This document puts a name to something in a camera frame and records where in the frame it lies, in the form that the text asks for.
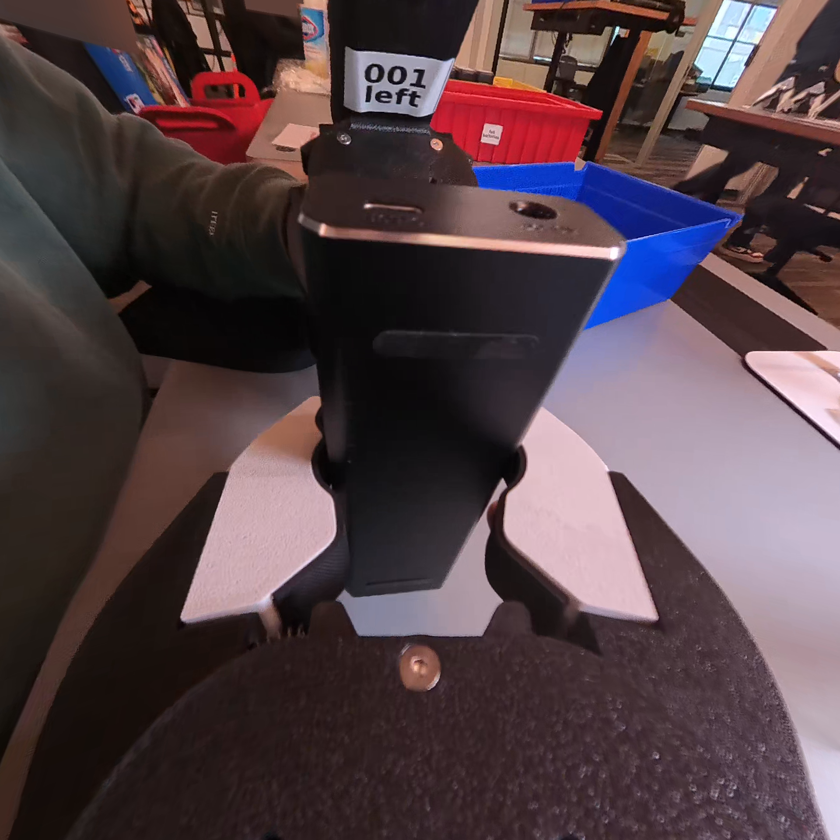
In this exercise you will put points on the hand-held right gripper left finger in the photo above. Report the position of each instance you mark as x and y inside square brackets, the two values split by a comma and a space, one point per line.
[262, 531]

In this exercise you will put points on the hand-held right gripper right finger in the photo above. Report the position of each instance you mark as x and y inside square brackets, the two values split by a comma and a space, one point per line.
[577, 531]

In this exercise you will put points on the black usb hub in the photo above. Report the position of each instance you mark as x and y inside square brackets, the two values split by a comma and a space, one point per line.
[433, 394]

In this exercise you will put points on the blue plastic bin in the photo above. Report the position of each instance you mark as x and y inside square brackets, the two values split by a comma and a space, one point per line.
[656, 229]

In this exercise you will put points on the person's left forearm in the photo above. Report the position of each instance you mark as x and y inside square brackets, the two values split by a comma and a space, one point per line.
[197, 216]

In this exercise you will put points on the white wipes canister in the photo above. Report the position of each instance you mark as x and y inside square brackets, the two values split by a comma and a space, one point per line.
[315, 33]

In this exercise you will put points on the red plastic bin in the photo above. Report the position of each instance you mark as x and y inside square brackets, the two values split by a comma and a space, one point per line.
[525, 124]

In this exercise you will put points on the yellow plastic bin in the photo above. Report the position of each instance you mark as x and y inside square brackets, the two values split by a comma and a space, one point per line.
[518, 84]

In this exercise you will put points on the black mesh armrest pad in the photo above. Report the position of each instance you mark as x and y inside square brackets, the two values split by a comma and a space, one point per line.
[216, 334]

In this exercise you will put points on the wooden standing desk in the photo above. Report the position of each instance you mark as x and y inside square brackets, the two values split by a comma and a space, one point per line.
[590, 13]

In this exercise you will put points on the white document stand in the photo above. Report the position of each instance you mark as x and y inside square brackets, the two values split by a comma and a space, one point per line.
[794, 387]

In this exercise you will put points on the blue printed box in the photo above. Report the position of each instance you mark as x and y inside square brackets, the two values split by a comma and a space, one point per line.
[124, 79]

